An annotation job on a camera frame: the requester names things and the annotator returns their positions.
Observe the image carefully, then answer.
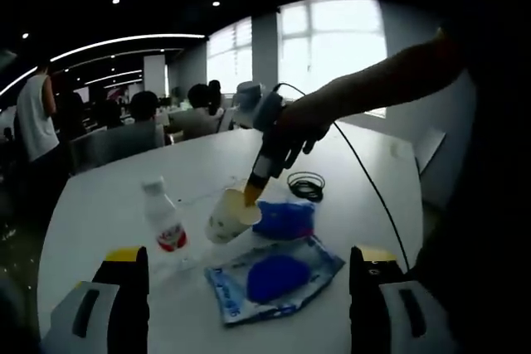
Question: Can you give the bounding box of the large window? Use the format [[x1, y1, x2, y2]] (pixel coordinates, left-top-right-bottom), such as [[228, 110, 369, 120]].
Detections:
[[276, 0, 387, 119]]

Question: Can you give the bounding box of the window with blinds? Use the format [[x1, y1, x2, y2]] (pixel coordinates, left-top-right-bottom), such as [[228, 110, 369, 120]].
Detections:
[[206, 16, 253, 96]]

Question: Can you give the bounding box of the plastic bottle red label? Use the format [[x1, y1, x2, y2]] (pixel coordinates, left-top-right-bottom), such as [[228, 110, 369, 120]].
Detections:
[[140, 177, 190, 254]]

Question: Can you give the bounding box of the person's right hand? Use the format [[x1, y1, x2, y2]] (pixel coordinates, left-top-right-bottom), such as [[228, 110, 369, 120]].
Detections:
[[269, 92, 334, 181]]

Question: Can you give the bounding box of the white table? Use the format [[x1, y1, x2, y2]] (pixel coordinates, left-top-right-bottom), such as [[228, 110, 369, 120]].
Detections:
[[37, 125, 424, 354]]

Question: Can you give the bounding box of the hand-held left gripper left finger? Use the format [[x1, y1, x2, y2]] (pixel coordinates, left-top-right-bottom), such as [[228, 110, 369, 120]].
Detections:
[[39, 245, 150, 354]]

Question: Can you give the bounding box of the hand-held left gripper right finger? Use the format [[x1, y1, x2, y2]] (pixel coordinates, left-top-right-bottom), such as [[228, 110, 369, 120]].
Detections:
[[335, 245, 453, 354]]

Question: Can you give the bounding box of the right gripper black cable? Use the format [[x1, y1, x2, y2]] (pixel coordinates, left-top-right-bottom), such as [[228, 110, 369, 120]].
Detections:
[[271, 82, 414, 274]]

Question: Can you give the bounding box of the white paper cup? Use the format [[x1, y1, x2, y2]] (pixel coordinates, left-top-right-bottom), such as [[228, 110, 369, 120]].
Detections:
[[205, 187, 264, 245]]

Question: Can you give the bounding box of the long curved ceiling strip light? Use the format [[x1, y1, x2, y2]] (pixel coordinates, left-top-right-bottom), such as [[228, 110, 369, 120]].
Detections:
[[49, 32, 207, 63]]

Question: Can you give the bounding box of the clear packet with blue sponge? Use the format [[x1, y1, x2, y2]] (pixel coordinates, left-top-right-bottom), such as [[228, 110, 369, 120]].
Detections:
[[203, 235, 347, 327]]

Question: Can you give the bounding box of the person's dark clothing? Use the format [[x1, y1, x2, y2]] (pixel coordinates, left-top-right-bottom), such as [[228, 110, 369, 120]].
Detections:
[[408, 59, 531, 354]]

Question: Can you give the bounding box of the blue pouch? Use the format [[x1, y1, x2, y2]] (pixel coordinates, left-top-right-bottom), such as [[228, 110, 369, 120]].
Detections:
[[251, 199, 317, 241]]

